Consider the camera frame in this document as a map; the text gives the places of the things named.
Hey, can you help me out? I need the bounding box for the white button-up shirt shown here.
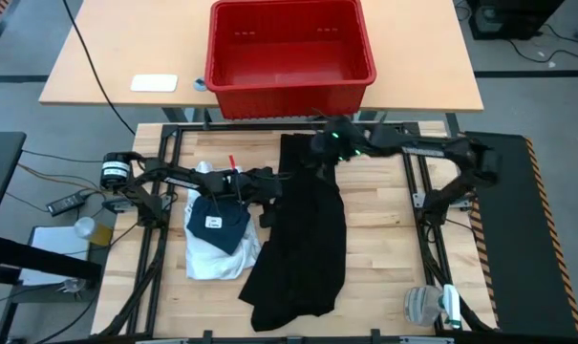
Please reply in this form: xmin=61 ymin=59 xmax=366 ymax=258
xmin=182 ymin=161 xmax=263 ymax=282

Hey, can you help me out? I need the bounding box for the long thick black cable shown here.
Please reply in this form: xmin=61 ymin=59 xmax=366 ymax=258
xmin=61 ymin=0 xmax=137 ymax=137

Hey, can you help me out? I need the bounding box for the black equipment case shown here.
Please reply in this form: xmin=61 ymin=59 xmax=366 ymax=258
xmin=464 ymin=0 xmax=567 ymax=42

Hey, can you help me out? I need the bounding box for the black metal beam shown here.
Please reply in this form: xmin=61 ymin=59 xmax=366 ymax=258
xmin=0 ymin=233 xmax=103 ymax=283

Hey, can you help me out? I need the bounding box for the brown floor cable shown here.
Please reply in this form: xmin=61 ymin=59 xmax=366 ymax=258
xmin=16 ymin=163 xmax=101 ymax=191

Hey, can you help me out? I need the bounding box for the thin black floor cable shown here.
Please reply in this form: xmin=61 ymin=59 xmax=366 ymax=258
xmin=20 ymin=149 xmax=92 ymax=163

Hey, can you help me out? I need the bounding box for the small clear plastic object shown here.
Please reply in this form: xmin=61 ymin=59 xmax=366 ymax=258
xmin=56 ymin=278 xmax=87 ymax=294

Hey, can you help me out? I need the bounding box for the beige wooden desk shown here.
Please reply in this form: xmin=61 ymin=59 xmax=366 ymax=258
xmin=38 ymin=0 xmax=484 ymax=114

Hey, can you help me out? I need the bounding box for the black power adapter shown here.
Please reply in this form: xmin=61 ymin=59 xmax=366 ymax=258
xmin=46 ymin=190 xmax=90 ymax=216

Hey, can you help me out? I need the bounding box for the plastic bottle yellow liquid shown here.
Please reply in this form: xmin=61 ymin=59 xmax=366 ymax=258
xmin=73 ymin=216 xmax=116 ymax=247

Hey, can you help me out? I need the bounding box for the dark navy garment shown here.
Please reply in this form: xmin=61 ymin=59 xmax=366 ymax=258
xmin=185 ymin=194 xmax=252 ymax=256

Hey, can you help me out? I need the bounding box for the black knit sweater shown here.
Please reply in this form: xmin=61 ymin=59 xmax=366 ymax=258
xmin=238 ymin=132 xmax=348 ymax=333

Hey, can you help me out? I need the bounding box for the white paper sheet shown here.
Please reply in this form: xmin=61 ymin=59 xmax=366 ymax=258
xmin=18 ymin=225 xmax=92 ymax=287

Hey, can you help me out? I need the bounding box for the black aluminium table frame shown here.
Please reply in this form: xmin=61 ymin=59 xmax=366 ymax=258
xmin=96 ymin=121 xmax=500 ymax=344

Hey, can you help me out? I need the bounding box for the black hazard-striped floor mat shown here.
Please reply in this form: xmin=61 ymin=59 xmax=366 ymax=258
xmin=455 ymin=131 xmax=578 ymax=338

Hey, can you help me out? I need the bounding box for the looped black floor cable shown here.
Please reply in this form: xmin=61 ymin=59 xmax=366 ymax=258
xmin=505 ymin=23 xmax=578 ymax=64

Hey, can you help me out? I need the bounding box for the white rectangular pad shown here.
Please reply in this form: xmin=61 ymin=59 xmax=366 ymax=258
xmin=130 ymin=73 xmax=180 ymax=94

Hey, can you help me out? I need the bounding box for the red plastic bin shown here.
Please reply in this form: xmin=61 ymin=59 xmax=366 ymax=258
xmin=203 ymin=0 xmax=378 ymax=120

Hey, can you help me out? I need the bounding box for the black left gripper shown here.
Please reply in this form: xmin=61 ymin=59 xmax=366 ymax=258
xmin=239 ymin=165 xmax=285 ymax=230

